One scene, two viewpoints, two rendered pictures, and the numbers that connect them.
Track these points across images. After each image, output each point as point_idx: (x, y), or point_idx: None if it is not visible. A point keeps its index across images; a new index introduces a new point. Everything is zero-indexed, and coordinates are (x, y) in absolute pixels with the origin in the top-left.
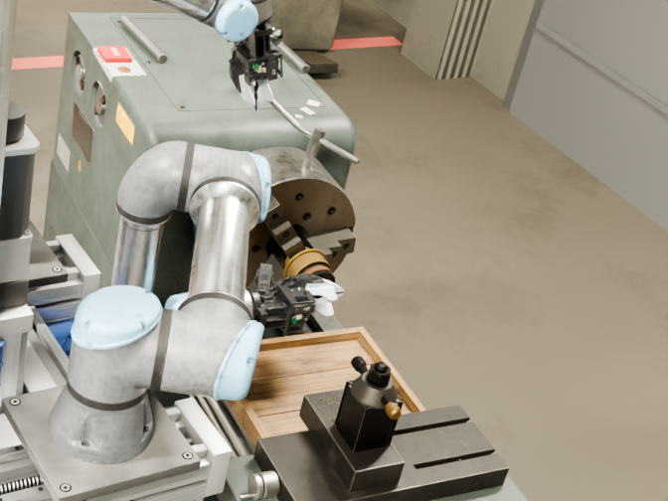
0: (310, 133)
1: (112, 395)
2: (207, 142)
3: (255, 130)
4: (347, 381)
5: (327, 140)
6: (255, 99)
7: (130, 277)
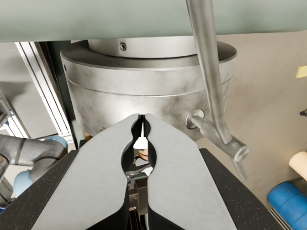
0: (224, 142)
1: None
2: (50, 34)
3: (166, 16)
4: None
5: (276, 29)
6: (145, 133)
7: None
